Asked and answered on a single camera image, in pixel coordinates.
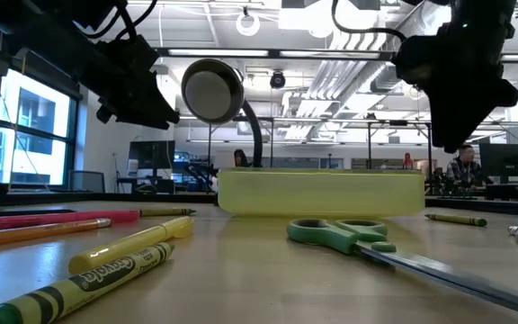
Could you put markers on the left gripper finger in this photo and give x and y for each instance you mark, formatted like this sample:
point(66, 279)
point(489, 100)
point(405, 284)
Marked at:
point(162, 117)

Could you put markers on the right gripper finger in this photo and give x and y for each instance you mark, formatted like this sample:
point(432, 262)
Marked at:
point(466, 126)
point(441, 123)

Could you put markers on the black metal frame stand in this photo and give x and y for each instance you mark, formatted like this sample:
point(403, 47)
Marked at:
point(369, 144)

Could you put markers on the yellow highlighter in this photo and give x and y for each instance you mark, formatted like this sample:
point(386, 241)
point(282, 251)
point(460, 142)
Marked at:
point(128, 245)

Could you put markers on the orange pencil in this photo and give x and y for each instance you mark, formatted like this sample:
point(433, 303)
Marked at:
point(38, 231)

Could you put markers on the green crayon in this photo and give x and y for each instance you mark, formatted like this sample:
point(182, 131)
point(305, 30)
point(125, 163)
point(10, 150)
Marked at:
point(457, 219)

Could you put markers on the small red background object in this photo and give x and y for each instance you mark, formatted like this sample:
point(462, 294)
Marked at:
point(408, 162)

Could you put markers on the yellow translucent supply box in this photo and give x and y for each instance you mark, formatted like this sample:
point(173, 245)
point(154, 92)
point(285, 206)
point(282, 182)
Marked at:
point(322, 193)

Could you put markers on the black ceiling camera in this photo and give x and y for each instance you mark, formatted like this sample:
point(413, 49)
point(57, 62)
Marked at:
point(278, 80)

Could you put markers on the overhead LED light bar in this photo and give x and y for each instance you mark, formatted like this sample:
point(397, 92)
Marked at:
point(218, 52)

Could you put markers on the yellow-green Crayola crayon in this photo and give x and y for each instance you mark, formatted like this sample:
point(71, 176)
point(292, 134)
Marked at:
point(106, 274)

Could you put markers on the black desk lamp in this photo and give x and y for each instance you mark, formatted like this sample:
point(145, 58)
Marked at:
point(211, 92)

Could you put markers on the large window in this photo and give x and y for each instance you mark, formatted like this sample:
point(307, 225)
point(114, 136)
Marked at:
point(34, 112)

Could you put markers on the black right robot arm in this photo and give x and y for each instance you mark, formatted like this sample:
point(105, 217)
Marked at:
point(484, 11)

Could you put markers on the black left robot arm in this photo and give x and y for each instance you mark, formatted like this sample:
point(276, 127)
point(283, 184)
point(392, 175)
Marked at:
point(70, 49)

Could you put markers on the dark olive crayon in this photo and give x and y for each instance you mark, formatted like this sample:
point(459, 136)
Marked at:
point(164, 212)

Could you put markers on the black computer monitor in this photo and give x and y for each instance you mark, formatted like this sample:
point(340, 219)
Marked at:
point(506, 159)
point(151, 155)

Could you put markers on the pink highlighter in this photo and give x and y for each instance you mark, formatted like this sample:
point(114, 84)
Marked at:
point(61, 219)

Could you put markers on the person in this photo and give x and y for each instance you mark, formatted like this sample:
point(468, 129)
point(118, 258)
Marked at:
point(241, 159)
point(466, 171)

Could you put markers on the grey office chair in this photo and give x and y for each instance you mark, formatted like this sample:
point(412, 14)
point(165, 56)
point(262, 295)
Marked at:
point(86, 181)

